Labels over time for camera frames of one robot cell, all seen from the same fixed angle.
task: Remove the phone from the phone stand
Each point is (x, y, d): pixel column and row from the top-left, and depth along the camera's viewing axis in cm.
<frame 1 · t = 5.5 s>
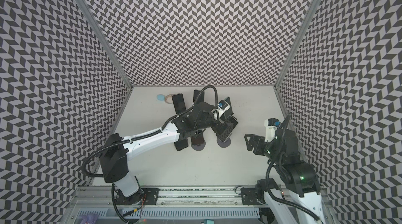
left hand: (226, 118, 75), fingers open
right hand: (252, 143, 66), fingers open
back left black phone: (179, 103, 100), point 8 cm above the table
front centre black phone: (198, 141, 84), point 7 cm above the table
light blue round disc: (160, 97, 114), on the table
grey round stand centre: (199, 147, 87), point 2 cm above the table
grey round stand right: (225, 144, 88), point 2 cm above the table

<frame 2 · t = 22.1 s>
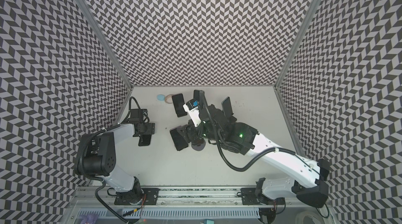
left hand: (146, 128, 96), fingers open
right hand: (184, 132, 61), fingers open
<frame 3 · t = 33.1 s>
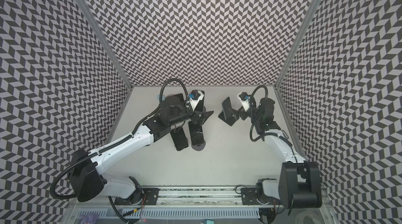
left hand: (207, 106, 72), fingers open
right hand: (235, 104, 82), fingers open
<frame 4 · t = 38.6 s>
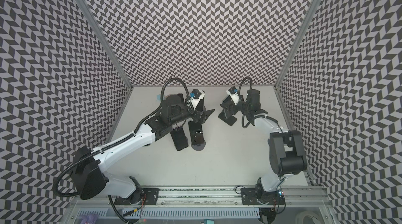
left hand: (207, 104, 72), fingers open
right hand: (224, 103, 89), fingers open
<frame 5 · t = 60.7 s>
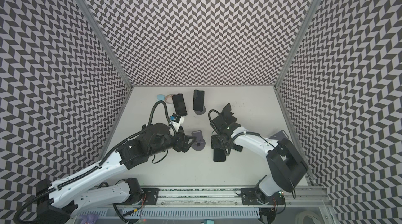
left hand: (189, 137, 70), fingers open
right hand: (219, 149, 85), fingers open
front centre black phone: (219, 155, 84), point 3 cm above the table
